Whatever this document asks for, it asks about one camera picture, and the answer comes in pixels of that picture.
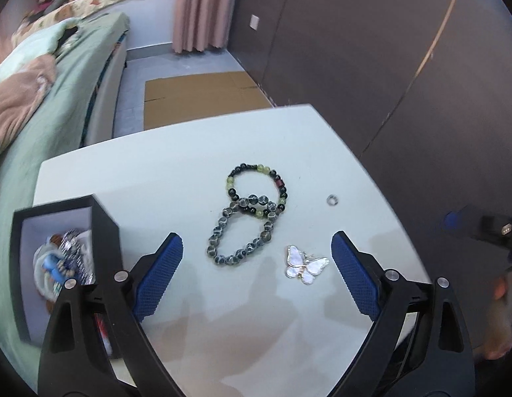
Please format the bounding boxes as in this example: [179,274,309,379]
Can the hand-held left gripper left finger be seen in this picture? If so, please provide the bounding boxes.
[38,232,186,397]

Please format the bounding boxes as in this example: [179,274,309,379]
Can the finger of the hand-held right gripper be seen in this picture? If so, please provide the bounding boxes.
[444,211,471,232]

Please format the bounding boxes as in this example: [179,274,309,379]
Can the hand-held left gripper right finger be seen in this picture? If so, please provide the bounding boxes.
[328,231,476,397]

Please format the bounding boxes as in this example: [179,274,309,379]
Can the white butterfly brooch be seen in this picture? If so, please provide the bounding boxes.
[285,245,330,285]

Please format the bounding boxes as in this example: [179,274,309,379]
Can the black jewelry box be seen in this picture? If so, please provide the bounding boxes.
[10,196,124,358]

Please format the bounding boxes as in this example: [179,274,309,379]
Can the grey marbled bead bracelet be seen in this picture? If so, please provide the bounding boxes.
[206,194,280,266]

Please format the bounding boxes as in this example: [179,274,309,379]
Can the brown bead bracelet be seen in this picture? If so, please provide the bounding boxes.
[47,234,81,288]

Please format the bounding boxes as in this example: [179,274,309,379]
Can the black and green bead bracelet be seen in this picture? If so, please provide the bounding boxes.
[226,164,290,219]

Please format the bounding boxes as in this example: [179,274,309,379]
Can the person's right hand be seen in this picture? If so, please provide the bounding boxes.
[475,275,512,360]

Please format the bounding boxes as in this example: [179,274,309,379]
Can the blue ornament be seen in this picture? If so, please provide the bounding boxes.
[43,254,64,283]

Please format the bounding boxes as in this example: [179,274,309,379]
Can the flat cardboard sheet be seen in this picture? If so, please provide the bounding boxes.
[143,71,273,131]

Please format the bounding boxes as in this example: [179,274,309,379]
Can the bed with green sheet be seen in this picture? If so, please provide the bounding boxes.
[0,12,130,340]

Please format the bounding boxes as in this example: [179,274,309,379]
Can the pink floral blanket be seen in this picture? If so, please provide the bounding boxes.
[0,54,58,162]

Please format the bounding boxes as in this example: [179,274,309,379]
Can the white and green quilt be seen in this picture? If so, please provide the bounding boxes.
[0,19,79,87]

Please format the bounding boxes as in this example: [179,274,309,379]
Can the pink curtain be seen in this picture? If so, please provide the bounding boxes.
[172,0,244,54]

